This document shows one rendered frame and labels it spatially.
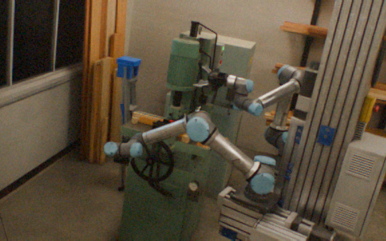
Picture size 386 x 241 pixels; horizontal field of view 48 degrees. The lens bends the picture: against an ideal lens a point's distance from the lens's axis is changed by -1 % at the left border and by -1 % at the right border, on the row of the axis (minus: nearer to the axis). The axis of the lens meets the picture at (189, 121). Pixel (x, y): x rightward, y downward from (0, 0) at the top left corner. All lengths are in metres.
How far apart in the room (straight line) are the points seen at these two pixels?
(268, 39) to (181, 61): 2.46
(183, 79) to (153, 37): 2.64
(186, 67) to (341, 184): 1.14
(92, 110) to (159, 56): 1.44
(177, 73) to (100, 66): 1.50
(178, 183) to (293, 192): 0.77
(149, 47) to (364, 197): 3.61
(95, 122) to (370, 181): 2.70
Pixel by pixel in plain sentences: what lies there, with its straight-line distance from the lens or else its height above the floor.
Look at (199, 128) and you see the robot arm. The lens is 2.12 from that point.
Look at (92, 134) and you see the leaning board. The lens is 4.30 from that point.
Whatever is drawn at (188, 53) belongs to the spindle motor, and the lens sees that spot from 2.70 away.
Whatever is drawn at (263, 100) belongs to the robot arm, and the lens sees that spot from 2.54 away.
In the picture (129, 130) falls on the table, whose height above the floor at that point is 0.88.
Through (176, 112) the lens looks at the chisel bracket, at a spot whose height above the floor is 1.04.
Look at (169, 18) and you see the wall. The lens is 5.25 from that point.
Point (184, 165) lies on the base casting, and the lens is 2.79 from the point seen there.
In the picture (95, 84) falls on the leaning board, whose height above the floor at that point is 0.81.
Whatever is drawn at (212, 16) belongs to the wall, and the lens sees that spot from 5.12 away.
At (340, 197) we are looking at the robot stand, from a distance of 2.42.
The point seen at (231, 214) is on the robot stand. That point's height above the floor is 0.69.
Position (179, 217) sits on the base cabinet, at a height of 0.38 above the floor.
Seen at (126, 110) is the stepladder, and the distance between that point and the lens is 3.67.
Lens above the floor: 1.91
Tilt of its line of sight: 19 degrees down
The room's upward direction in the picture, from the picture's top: 10 degrees clockwise
